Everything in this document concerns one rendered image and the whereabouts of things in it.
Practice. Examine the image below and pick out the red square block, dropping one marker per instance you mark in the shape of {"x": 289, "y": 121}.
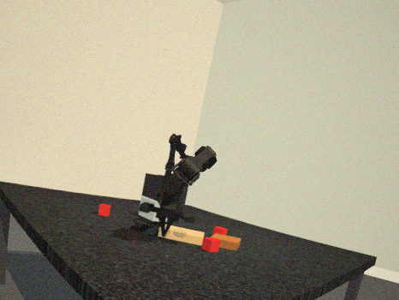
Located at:
{"x": 104, "y": 210}
{"x": 211, "y": 244}
{"x": 220, "y": 230}

